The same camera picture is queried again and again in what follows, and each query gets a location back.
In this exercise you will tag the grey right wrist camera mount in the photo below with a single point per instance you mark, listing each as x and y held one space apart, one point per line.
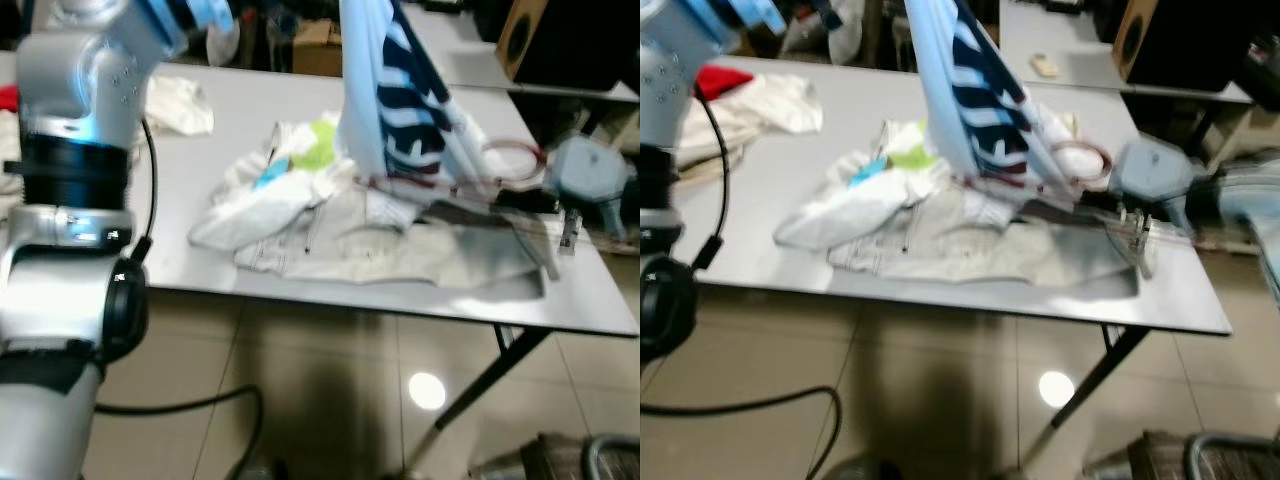
585 175
1150 175

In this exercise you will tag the plain white shirt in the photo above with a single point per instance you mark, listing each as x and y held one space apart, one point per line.
780 105
180 105

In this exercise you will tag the grey background table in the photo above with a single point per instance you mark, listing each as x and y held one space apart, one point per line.
470 60
1050 30

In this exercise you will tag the black wooden speaker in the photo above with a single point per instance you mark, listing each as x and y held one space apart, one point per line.
1190 40
570 40

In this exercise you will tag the cream trousers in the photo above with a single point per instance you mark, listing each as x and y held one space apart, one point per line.
1000 250
400 245

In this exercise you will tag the white navy striped shirt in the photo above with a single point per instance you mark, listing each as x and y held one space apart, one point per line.
395 100
975 100

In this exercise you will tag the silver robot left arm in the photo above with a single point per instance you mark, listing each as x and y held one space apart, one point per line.
60 270
662 300

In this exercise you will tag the grey table black legs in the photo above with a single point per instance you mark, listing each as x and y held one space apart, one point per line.
200 160
760 260

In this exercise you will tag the white remote control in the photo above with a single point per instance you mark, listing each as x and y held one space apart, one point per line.
1044 64

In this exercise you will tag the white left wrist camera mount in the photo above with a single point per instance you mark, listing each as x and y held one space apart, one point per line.
195 12
755 10

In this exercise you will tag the grey robot right leg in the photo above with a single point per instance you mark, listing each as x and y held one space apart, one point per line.
540 460
1160 458

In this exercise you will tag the red jacket plaid lining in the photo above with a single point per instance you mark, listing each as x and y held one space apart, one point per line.
722 80
8 98

